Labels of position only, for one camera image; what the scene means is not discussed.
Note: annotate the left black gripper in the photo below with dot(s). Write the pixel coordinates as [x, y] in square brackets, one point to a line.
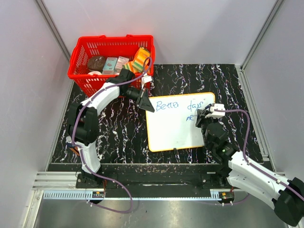
[145, 103]

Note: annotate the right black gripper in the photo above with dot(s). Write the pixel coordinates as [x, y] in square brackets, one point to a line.
[203, 118]

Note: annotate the white whiteboard with orange frame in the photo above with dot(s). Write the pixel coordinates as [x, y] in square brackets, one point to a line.
[172, 125]

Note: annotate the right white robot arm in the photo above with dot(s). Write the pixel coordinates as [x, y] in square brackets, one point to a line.
[285, 196]

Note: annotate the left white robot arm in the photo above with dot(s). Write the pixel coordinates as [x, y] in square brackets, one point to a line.
[83, 117]

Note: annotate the pink white small box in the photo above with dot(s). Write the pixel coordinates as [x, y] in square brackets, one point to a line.
[120, 62]

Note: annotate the orange juice carton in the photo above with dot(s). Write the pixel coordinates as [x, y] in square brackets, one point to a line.
[141, 56]

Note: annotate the teal small box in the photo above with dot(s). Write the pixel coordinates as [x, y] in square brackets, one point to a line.
[109, 66]

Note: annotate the white round cup lid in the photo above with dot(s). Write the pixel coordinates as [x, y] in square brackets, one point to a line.
[95, 73]

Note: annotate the brown round bread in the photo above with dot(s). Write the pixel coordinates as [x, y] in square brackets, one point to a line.
[96, 63]

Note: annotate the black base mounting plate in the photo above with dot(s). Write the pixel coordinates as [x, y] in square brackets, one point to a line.
[155, 180]

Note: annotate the red plastic shopping basket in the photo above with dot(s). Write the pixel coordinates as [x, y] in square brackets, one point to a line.
[91, 46]

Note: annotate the orange cylindrical bottle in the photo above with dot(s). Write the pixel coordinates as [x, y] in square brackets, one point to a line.
[71, 146]

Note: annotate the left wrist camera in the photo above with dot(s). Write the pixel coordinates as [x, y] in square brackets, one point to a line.
[145, 79]

